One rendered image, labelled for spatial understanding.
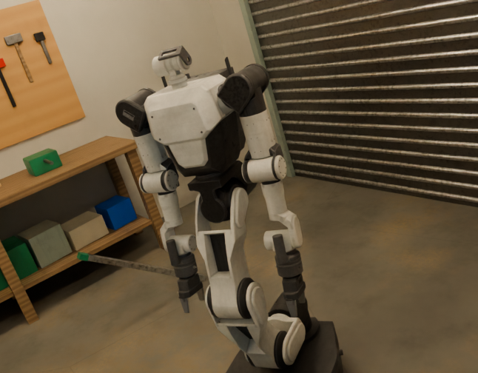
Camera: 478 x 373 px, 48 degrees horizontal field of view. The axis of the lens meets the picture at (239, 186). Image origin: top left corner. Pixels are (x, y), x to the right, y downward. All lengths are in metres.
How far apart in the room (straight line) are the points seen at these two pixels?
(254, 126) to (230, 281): 0.55
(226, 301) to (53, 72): 2.82
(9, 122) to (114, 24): 1.12
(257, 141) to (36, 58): 2.82
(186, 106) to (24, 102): 2.67
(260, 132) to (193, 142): 0.22
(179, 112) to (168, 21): 3.04
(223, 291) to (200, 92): 0.69
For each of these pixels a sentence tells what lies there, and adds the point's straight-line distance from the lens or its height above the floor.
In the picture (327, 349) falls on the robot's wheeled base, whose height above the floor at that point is 0.17.
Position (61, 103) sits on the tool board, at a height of 1.20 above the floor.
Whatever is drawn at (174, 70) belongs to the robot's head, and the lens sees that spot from 1.76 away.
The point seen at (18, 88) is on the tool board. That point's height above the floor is 1.41.
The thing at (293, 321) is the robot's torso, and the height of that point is 0.34.
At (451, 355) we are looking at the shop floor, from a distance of 2.46.
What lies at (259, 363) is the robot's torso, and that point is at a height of 0.27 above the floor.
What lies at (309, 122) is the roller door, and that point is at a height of 0.51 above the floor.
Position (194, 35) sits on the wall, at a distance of 4.82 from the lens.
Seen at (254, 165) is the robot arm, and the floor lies 1.08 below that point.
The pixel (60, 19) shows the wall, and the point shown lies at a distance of 4.39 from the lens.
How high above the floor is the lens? 1.60
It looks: 19 degrees down
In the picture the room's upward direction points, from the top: 17 degrees counter-clockwise
